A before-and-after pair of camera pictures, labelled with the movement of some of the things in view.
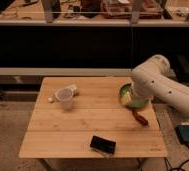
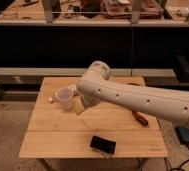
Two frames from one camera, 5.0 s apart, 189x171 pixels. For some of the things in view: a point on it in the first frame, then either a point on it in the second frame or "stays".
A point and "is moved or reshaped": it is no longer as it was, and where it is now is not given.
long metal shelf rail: [48, 71] stays
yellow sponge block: [126, 98] is moved or reshaped
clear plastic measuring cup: [65, 97] stays
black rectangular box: [103, 144] stays
